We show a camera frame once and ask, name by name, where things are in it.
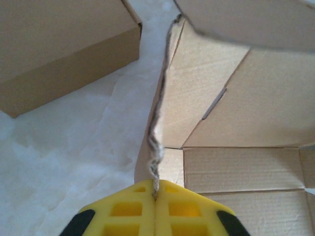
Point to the brown corrugated cardboard box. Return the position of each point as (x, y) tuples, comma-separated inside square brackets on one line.
[(246, 172), (61, 49)]

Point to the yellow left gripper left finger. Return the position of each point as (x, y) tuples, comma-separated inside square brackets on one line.
[(123, 211)]

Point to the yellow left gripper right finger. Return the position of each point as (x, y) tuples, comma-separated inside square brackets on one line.
[(187, 211)]

